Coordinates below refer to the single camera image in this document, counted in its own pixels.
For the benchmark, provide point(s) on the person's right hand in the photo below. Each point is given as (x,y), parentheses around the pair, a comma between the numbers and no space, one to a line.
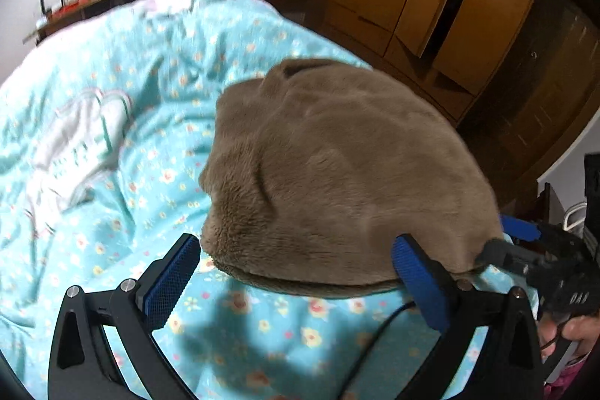
(579,327)

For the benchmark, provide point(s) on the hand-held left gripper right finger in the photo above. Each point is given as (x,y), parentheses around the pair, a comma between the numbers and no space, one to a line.
(417,283)

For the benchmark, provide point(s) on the brown fleece sweater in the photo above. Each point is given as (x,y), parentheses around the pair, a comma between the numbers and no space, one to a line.
(337,175)

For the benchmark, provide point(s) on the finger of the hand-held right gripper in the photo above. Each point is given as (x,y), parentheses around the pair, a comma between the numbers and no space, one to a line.
(518,229)
(506,254)

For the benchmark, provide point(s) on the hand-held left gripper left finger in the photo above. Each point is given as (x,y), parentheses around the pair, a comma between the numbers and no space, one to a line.
(171,283)

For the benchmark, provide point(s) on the teal floral quilt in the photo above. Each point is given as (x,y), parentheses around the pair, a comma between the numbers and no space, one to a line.
(164,76)

